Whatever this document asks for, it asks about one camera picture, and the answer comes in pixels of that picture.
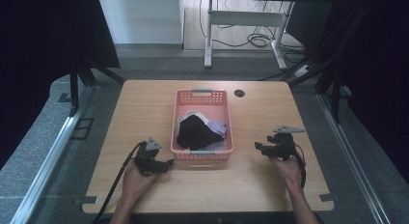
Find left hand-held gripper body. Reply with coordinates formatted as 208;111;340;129
133;136;169;177

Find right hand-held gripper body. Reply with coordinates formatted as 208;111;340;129
265;125;307;162

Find person's left hand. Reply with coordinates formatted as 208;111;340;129
122;159;159;203

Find person's right hand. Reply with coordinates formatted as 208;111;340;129
269;154;305;190

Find black cloth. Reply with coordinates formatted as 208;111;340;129
176;114;226;152

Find lavender cloth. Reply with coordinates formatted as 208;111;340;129
205;119;230;137

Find white cloth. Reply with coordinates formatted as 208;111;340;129
177;109;210;128

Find pink plastic basket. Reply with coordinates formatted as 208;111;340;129
170;88;234;163

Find white power strip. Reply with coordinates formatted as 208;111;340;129
293;64;314;79

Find black metal stand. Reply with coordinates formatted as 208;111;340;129
68;55;127;113
282;0;380;124

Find black curtain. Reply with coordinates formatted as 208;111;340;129
285;0;409;174
0;0;122;171

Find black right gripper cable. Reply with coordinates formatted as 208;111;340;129
292;142;307;189

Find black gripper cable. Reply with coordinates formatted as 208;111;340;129
292;142;307;189
92;141;148;224

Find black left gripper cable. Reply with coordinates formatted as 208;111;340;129
92;141;148;224

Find aluminium floor rail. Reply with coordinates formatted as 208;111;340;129
9;85;98;224
315;93;392;224

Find black floor cables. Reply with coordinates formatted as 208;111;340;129
198;0;306;55

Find white desk frame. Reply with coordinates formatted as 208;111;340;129
204;0;295;70

